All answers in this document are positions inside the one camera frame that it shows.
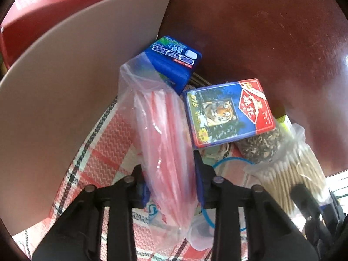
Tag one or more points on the red cardboard box container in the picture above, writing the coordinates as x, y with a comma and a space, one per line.
68, 87

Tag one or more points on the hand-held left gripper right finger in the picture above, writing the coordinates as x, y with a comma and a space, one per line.
200, 190

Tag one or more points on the seed packet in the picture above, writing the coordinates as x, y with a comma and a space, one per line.
258, 145

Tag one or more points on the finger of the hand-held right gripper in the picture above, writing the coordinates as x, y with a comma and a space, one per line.
335, 204
300, 194

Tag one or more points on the blue carton box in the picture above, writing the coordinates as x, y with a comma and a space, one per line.
174, 59

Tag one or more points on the clear blue-rimmed bag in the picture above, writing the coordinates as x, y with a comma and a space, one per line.
201, 235

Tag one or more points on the red plaid cloth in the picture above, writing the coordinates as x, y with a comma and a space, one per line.
108, 146

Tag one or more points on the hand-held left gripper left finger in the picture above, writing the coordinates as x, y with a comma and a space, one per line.
145, 194

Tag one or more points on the playing card box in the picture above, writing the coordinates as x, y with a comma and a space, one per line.
217, 114

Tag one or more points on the bag of cotton swabs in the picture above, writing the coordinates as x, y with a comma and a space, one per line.
280, 176

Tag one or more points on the red printed plastic bag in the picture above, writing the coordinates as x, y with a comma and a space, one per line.
163, 141

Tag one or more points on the yellow green paper packet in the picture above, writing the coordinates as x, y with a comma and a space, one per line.
283, 121

